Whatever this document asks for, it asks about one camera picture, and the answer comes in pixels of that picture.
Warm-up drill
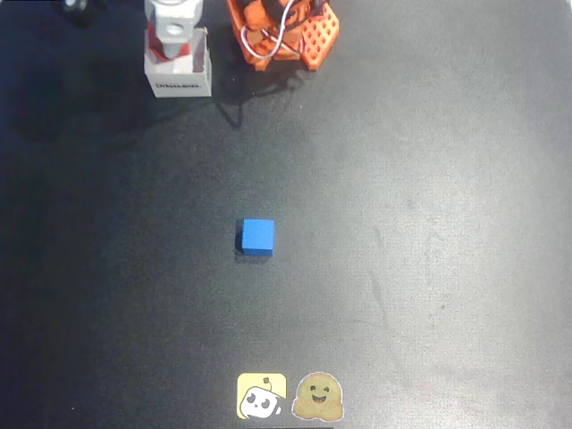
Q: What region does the blue cube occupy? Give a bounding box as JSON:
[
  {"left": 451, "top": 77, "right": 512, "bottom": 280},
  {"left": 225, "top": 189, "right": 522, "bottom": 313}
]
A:
[{"left": 234, "top": 218, "right": 276, "bottom": 257}]

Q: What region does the white cardboard box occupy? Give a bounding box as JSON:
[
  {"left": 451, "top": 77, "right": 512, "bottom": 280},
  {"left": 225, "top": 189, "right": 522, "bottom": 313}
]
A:
[{"left": 143, "top": 25, "right": 213, "bottom": 99}]

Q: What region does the hugging face sticker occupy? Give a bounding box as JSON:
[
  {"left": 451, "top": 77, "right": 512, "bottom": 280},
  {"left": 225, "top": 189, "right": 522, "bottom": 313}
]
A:
[{"left": 291, "top": 371, "right": 345, "bottom": 422}]

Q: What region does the yellow robot sticker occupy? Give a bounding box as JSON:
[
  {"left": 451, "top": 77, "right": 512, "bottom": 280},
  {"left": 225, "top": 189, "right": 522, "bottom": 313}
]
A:
[{"left": 236, "top": 372, "right": 288, "bottom": 420}]

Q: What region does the white cable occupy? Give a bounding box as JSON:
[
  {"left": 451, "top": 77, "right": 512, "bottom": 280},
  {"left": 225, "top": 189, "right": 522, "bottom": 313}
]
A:
[{"left": 240, "top": 0, "right": 307, "bottom": 60}]

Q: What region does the red cube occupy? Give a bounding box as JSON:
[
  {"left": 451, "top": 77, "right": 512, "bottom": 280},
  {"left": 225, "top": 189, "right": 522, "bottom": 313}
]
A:
[{"left": 146, "top": 24, "right": 194, "bottom": 62}]

